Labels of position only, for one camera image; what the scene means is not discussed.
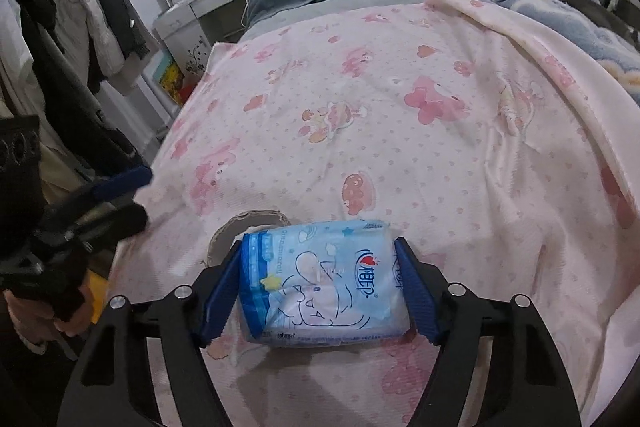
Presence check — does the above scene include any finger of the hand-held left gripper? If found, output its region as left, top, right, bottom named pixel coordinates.
left=45, top=204, right=149, bottom=253
left=75, top=164, right=153, bottom=208

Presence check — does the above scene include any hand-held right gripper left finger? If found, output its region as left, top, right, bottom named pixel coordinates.
left=65, top=239, right=246, bottom=427

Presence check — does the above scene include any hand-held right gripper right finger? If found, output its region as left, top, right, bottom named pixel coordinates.
left=393, top=237, right=584, bottom=427

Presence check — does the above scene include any blue tissue pack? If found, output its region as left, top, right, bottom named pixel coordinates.
left=239, top=219, right=411, bottom=350

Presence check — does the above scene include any person's left hand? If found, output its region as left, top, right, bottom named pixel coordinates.
left=0, top=277, right=96, bottom=354

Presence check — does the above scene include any brown paper cup centre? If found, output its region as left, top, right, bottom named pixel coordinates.
left=207, top=209, right=293, bottom=268

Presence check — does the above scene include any cream hanging garment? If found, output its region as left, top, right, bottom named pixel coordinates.
left=0, top=57, right=76, bottom=198

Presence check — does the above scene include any yellow container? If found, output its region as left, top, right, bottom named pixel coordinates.
left=85, top=274, right=109, bottom=324

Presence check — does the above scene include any long black hanging garment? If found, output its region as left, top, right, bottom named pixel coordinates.
left=30, top=22, right=146, bottom=178

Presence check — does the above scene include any colourful picture box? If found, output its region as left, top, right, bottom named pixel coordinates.
left=152, top=57, right=183, bottom=108

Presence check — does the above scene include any pink printed blanket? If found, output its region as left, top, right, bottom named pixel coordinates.
left=107, top=0, right=640, bottom=427

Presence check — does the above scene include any white hanging coat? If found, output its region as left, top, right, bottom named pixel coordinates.
left=37, top=0, right=126, bottom=78

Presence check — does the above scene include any white dressing table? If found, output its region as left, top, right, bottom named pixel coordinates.
left=150, top=0, right=268, bottom=72

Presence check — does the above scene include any dark grey cat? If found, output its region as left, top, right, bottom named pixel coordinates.
left=557, top=0, right=640, bottom=48

